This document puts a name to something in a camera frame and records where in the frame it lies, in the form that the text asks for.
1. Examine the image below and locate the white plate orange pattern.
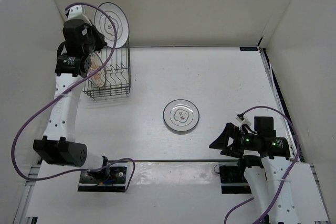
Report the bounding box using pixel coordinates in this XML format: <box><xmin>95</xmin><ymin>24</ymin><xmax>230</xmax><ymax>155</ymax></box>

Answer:
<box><xmin>88</xmin><ymin>52</ymin><xmax>106</xmax><ymax>88</ymax></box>

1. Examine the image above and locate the white plate green flower pattern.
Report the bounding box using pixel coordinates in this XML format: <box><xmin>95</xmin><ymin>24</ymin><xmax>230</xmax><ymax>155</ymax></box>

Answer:
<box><xmin>163</xmin><ymin>99</ymin><xmax>200</xmax><ymax>133</ymax></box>

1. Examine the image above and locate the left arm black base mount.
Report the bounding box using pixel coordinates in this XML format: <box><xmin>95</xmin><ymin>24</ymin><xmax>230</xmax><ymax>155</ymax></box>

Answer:
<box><xmin>78</xmin><ymin>162</ymin><xmax>128</xmax><ymax>193</ymax></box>

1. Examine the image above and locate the white foam front board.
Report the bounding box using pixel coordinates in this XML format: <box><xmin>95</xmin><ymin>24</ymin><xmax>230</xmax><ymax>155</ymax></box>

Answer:
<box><xmin>25</xmin><ymin>160</ymin><xmax>331</xmax><ymax>224</ymax></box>

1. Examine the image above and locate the wrist white camera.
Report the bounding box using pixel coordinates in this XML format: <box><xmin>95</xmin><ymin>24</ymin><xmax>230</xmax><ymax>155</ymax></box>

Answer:
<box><xmin>65</xmin><ymin>5</ymin><xmax>85</xmax><ymax>20</ymax></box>
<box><xmin>236</xmin><ymin>113</ymin><xmax>251</xmax><ymax>127</ymax></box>

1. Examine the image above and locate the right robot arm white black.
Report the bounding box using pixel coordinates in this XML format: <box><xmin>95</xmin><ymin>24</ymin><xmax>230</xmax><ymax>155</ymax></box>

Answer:
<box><xmin>209</xmin><ymin>116</ymin><xmax>300</xmax><ymax>223</ymax></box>

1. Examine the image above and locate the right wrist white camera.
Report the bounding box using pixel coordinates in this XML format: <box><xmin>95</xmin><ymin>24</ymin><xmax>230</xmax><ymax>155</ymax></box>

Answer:
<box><xmin>236</xmin><ymin>113</ymin><xmax>251</xmax><ymax>127</ymax></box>

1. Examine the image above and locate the metal wire dish rack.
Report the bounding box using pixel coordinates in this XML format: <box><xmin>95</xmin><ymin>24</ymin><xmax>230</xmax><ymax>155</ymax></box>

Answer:
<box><xmin>82</xmin><ymin>41</ymin><xmax>131</xmax><ymax>100</ymax></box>

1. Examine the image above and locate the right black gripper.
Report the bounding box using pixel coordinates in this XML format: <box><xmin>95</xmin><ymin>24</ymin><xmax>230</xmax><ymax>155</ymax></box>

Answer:
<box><xmin>209</xmin><ymin>122</ymin><xmax>259</xmax><ymax>158</ymax></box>

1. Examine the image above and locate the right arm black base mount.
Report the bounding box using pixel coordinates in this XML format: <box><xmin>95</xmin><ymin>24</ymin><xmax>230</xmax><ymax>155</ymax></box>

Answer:
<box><xmin>213</xmin><ymin>164</ymin><xmax>251</xmax><ymax>194</ymax></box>

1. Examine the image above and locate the aluminium front rail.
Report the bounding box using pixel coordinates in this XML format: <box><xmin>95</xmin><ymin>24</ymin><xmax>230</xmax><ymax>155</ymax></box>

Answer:
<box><xmin>41</xmin><ymin>157</ymin><xmax>300</xmax><ymax>163</ymax></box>

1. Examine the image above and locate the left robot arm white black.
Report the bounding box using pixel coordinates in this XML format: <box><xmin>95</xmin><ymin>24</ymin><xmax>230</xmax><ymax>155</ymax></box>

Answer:
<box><xmin>33</xmin><ymin>18</ymin><xmax>110</xmax><ymax>182</ymax></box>

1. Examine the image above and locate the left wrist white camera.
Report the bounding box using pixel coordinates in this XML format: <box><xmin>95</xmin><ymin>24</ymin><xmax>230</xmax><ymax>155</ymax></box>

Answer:
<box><xmin>65</xmin><ymin>5</ymin><xmax>85</xmax><ymax>20</ymax></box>

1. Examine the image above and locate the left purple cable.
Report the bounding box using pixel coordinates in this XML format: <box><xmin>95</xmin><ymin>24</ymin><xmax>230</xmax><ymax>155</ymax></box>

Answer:
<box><xmin>12</xmin><ymin>3</ymin><xmax>136</xmax><ymax>193</ymax></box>

